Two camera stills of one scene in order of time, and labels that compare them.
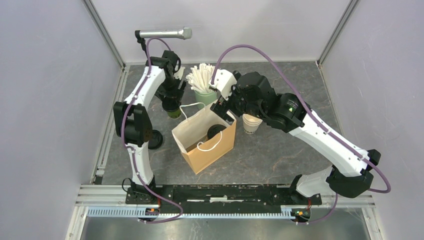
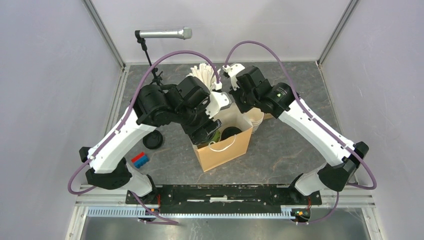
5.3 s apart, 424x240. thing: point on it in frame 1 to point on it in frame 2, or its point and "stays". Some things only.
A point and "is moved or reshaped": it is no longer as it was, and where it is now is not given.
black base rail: [219, 196] stays
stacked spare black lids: [156, 140] stays
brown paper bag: [192, 139] is moved or reshaped
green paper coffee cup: [174, 115] is moved or reshaped
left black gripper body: [169, 88] to [194, 128]
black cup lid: [214, 129] is moved or reshaped
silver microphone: [185, 33] stays
